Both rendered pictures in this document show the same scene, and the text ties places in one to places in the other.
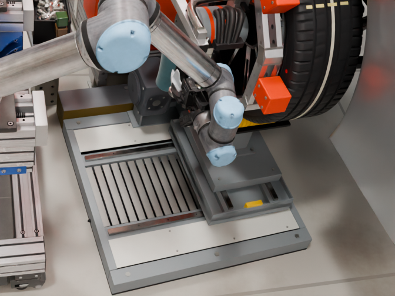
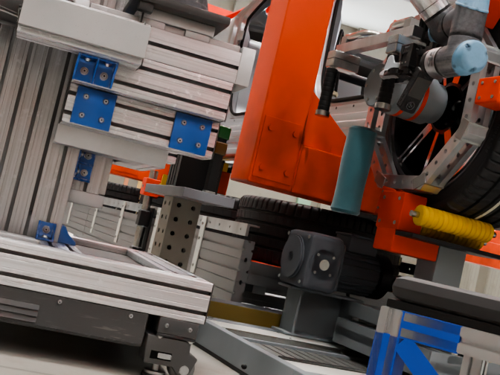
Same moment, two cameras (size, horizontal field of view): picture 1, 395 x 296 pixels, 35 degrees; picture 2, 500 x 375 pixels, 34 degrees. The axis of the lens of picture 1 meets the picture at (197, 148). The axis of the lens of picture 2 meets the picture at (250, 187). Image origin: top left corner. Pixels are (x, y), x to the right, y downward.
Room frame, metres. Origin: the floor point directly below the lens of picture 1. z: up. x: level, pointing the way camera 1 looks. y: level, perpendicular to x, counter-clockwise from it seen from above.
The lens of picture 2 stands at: (-0.74, -0.03, 0.34)
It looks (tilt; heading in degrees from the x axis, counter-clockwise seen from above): 4 degrees up; 12
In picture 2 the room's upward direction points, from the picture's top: 13 degrees clockwise
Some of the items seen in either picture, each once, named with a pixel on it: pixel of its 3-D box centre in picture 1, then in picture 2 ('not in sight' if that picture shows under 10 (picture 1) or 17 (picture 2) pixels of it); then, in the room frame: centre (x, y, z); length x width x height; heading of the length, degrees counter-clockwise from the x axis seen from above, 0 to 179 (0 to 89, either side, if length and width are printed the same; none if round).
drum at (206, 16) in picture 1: (210, 28); (405, 94); (1.65, 0.08, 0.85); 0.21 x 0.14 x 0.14; 124
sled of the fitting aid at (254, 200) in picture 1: (228, 163); (428, 355); (1.75, -0.14, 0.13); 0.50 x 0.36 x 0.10; 34
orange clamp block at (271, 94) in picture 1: (271, 95); (498, 93); (1.43, -0.16, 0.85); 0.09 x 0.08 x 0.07; 34
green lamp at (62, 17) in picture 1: (62, 19); (222, 132); (1.71, 0.60, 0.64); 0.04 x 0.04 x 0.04; 34
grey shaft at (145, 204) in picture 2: not in sight; (142, 223); (2.89, 1.17, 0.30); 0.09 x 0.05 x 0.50; 34
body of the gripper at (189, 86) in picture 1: (197, 101); (421, 63); (1.30, 0.04, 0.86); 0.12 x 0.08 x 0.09; 34
